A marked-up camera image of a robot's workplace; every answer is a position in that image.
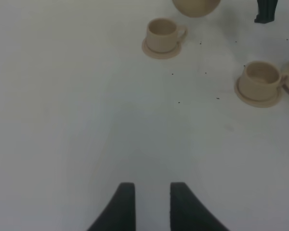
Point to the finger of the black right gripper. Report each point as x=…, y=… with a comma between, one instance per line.
x=266, y=11

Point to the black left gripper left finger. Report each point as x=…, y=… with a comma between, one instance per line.
x=120, y=213

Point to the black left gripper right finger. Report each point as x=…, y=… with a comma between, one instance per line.
x=187, y=213

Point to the tan clay teapot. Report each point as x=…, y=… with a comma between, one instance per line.
x=196, y=8

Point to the near tan teacup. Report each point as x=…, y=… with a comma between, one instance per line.
x=259, y=80

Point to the tan teacup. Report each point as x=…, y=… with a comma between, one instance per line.
x=163, y=34
x=259, y=80

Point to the near tan cup saucer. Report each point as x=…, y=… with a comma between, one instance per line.
x=259, y=104

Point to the tan cup saucer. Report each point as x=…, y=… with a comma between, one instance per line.
x=161, y=55
x=259, y=104

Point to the far tan teacup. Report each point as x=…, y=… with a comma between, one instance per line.
x=163, y=34

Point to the far tan cup saucer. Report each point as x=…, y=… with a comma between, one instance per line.
x=161, y=55

